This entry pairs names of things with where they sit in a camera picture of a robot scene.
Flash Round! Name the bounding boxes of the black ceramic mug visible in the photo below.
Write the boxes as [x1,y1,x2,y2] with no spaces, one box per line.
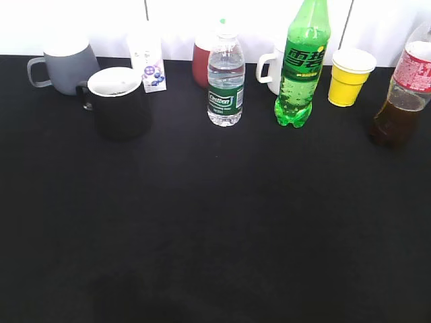
[75,67,152,141]

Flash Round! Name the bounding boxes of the cola bottle red label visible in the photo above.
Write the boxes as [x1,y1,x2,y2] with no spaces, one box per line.
[370,21,430,147]

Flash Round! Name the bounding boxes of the green sprite bottle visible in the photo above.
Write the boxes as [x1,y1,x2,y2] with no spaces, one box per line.
[274,0,331,128]

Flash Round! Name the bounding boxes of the yellow paper cup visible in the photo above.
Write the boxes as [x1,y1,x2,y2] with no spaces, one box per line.
[328,48,376,107]

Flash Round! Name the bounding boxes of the clear water bottle green label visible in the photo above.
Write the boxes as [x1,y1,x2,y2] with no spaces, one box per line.
[207,30,245,127]

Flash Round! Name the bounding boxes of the white ceramic mug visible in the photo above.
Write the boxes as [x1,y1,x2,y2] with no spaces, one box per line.
[255,43,284,96]

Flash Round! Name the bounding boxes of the red ceramic mug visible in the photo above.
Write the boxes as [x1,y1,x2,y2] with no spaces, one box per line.
[192,32,217,88]

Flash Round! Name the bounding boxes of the white blueberry yogurt bottle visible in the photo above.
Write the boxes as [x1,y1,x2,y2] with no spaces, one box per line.
[127,21,166,93]

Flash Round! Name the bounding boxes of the grey ceramic mug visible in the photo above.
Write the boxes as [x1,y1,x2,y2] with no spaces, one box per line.
[27,34,100,96]

